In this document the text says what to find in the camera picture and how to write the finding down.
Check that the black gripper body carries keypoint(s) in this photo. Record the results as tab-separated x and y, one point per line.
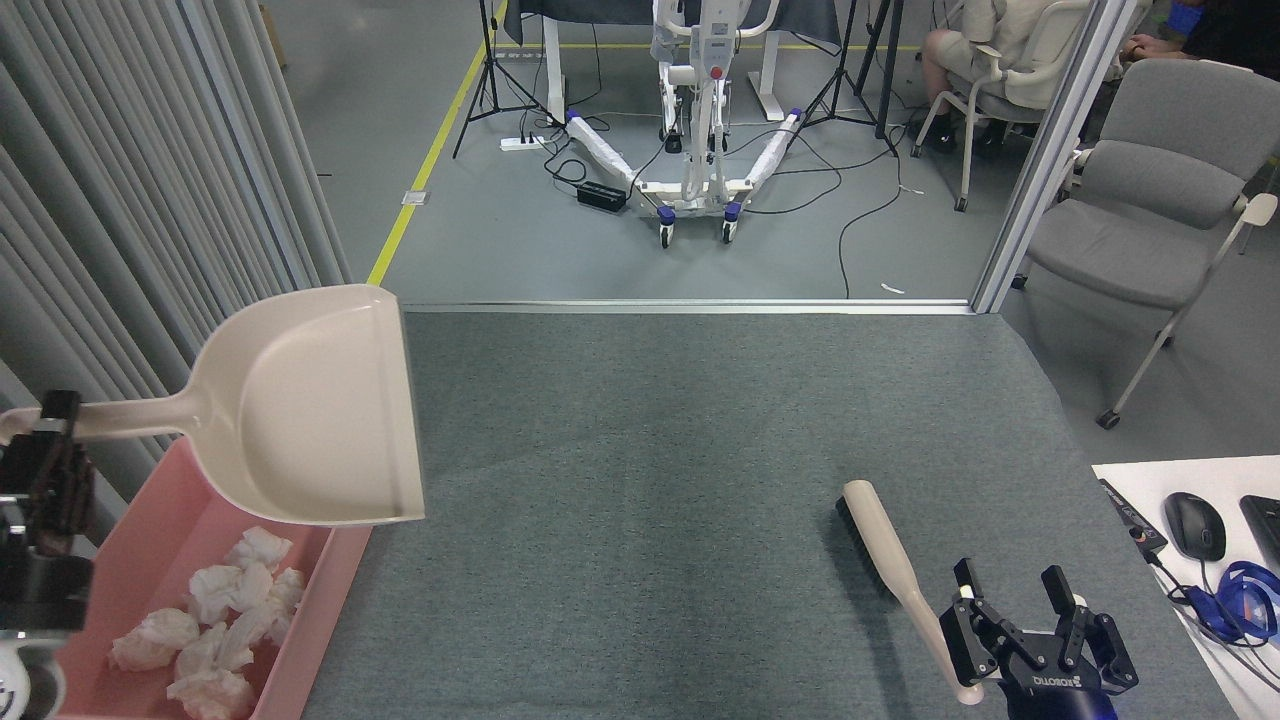
45	595
1055	695

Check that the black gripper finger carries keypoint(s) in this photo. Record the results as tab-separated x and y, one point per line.
1105	650
15	470
970	640
62	500

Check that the beige hand brush black bristles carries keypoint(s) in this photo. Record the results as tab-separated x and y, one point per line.
875	535

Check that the beige plastic dustpan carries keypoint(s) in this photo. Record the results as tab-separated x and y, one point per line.
310	410

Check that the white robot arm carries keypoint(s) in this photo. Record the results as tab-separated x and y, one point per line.
25	690

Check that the pink plastic bin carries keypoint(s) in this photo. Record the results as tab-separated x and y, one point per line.
150	560

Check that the black flat controller box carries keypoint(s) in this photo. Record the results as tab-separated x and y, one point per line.
1130	515

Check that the blue headset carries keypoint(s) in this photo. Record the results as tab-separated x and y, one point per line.
1245	600

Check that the black computer mouse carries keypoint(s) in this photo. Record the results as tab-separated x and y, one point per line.
1195	525

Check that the black keyboard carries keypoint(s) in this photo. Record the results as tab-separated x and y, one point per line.
1265	530

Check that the grey pleated curtain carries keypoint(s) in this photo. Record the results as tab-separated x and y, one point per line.
80	200

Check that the grey padded chair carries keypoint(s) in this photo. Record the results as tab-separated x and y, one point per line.
1150	190

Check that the white office chair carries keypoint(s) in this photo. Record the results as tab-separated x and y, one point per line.
1040	70

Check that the black upright pole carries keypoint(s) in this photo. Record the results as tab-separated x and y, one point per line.
888	70

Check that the black power adapter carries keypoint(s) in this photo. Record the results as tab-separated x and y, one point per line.
602	196

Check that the white power strip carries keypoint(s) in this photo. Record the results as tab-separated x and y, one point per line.
522	143

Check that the black tripod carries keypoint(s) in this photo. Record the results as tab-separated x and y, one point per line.
490	70
845	70

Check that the white stand on wheels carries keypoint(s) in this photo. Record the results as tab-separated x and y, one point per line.
700	120

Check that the person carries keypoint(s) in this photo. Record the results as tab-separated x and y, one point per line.
1230	30
1005	25

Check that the white desk with dark cloth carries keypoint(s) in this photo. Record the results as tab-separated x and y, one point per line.
552	70

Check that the silver table edge rail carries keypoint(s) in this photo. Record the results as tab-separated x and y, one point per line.
650	306

